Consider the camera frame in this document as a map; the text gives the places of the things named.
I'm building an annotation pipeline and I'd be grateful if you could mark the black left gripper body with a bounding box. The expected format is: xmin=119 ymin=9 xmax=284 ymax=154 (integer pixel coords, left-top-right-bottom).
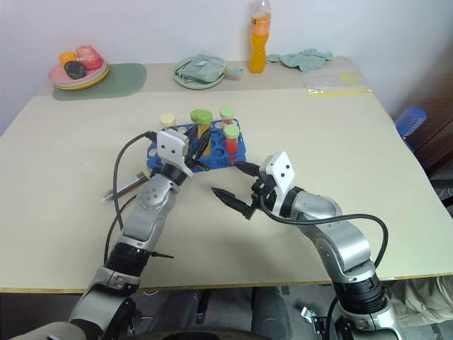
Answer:
xmin=183 ymin=137 xmax=210 ymax=173

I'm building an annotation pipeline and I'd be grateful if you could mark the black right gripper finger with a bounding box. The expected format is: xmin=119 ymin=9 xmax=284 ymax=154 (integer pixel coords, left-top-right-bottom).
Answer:
xmin=234 ymin=160 xmax=262 ymax=177
xmin=210 ymin=186 xmax=256 ymax=221

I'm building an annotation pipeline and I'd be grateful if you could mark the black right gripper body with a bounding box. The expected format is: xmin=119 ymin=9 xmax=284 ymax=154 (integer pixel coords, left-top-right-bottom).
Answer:
xmin=250 ymin=171 xmax=281 ymax=214

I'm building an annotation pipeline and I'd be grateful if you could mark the yellow tube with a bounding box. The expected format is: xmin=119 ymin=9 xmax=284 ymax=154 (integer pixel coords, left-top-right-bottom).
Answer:
xmin=190 ymin=108 xmax=214 ymax=157

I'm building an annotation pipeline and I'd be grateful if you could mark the blue test tube rack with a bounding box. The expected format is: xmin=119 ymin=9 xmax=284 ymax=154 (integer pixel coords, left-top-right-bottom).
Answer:
xmin=146 ymin=120 xmax=248 ymax=174

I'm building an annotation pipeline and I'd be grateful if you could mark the red tube, green cap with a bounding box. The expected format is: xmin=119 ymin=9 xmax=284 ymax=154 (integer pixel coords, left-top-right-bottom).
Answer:
xmin=222 ymin=124 xmax=241 ymax=163

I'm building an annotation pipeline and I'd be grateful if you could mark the pale tube, light green cap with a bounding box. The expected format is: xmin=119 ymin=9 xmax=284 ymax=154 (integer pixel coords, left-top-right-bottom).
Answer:
xmin=219 ymin=106 xmax=236 ymax=128

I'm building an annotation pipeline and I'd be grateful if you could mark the pale green plate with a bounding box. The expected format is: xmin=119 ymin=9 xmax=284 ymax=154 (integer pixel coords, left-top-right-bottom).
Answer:
xmin=172 ymin=56 xmax=228 ymax=90

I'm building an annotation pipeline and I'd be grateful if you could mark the green placemat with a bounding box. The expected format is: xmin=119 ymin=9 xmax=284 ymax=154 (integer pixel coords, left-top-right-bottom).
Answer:
xmin=52 ymin=62 xmax=148 ymax=102

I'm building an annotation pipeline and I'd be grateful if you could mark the orange soda bottle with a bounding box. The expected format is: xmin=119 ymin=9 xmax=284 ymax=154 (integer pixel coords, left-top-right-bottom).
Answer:
xmin=248 ymin=0 xmax=273 ymax=75

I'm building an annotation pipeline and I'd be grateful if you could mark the stack of coloured plates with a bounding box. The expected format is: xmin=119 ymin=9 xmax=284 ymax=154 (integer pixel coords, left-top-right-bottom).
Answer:
xmin=52 ymin=63 xmax=110 ymax=88

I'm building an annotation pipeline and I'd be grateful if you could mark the yellow plate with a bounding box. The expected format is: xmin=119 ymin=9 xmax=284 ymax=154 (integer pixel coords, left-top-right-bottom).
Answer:
xmin=52 ymin=67 xmax=110 ymax=91

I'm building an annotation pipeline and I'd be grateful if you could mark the dark rounded shape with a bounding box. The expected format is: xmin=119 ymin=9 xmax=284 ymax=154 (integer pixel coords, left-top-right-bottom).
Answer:
xmin=247 ymin=285 xmax=294 ymax=340
xmin=136 ymin=288 xmax=210 ymax=336

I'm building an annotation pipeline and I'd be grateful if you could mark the clear zip bag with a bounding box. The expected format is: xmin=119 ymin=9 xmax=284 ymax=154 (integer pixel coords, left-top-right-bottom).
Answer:
xmin=302 ymin=69 xmax=374 ymax=97

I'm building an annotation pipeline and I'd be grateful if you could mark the green cloth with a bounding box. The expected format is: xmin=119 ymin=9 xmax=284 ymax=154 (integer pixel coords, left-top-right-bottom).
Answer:
xmin=266 ymin=47 xmax=336 ymax=74

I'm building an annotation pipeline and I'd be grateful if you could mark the pink toy cake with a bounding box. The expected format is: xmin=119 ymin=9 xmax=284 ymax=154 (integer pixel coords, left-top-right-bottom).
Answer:
xmin=75 ymin=44 xmax=100 ymax=70

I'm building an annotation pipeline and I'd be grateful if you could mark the dark toy food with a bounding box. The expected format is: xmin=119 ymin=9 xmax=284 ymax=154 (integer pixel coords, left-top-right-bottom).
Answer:
xmin=63 ymin=60 xmax=87 ymax=80

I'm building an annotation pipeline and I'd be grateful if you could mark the orange toy food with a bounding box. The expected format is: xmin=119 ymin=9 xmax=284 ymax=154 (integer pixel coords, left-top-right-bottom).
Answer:
xmin=58 ymin=51 xmax=78 ymax=67

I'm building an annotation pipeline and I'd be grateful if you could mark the pink plate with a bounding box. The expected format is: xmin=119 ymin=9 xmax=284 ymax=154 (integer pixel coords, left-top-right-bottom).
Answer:
xmin=48 ymin=56 xmax=108 ymax=85

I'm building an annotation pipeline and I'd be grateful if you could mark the brown wooden cabinet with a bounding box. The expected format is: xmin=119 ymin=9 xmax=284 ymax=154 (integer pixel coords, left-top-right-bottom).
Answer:
xmin=403 ymin=113 xmax=453 ymax=178

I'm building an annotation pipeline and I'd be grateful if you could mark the black object beside table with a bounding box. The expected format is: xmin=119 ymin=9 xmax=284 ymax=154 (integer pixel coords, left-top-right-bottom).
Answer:
xmin=429 ymin=178 xmax=453 ymax=210

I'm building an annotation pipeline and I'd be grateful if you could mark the beige fabric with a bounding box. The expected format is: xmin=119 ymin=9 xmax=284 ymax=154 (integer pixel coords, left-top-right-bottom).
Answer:
xmin=396 ymin=275 xmax=453 ymax=332

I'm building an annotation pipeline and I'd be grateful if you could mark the beige robot torso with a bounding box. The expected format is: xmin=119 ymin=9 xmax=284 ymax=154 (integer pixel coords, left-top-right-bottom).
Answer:
xmin=8 ymin=320 xmax=93 ymax=340

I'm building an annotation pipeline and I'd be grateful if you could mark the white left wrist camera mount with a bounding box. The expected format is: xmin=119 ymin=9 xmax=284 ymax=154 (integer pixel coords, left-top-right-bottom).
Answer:
xmin=156 ymin=128 xmax=195 ymax=178

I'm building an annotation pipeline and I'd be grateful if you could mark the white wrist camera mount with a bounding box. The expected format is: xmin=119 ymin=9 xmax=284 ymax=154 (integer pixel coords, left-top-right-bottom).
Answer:
xmin=156 ymin=128 xmax=195 ymax=178
xmin=259 ymin=151 xmax=296 ymax=217

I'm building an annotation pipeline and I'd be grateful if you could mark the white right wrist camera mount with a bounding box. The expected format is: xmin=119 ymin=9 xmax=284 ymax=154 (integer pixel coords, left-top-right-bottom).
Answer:
xmin=259 ymin=151 xmax=296 ymax=217

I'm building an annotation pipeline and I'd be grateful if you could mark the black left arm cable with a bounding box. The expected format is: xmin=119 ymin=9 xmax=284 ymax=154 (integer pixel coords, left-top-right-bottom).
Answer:
xmin=103 ymin=130 xmax=158 ymax=271

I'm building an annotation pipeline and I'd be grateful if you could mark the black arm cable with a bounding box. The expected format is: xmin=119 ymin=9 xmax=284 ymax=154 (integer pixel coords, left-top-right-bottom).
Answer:
xmin=103 ymin=130 xmax=158 ymax=271
xmin=259 ymin=193 xmax=389 ymax=267

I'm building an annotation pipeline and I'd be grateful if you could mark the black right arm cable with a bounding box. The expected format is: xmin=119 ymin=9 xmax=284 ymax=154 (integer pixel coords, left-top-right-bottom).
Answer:
xmin=259 ymin=193 xmax=389 ymax=267

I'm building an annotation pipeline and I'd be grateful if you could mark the metal caster bracket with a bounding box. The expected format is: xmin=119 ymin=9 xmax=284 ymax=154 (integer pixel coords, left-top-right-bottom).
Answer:
xmin=299 ymin=306 xmax=328 ymax=334

